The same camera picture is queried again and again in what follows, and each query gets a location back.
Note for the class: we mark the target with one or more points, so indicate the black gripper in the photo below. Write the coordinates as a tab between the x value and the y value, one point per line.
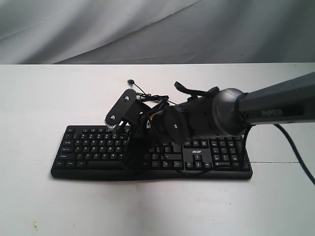
144	133

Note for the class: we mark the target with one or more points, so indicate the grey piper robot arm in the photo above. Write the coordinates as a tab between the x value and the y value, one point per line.
217	113

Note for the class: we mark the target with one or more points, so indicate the black acer keyboard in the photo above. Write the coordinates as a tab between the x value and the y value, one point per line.
96	153

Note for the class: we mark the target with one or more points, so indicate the grey backdrop cloth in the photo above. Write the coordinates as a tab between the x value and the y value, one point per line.
156	31

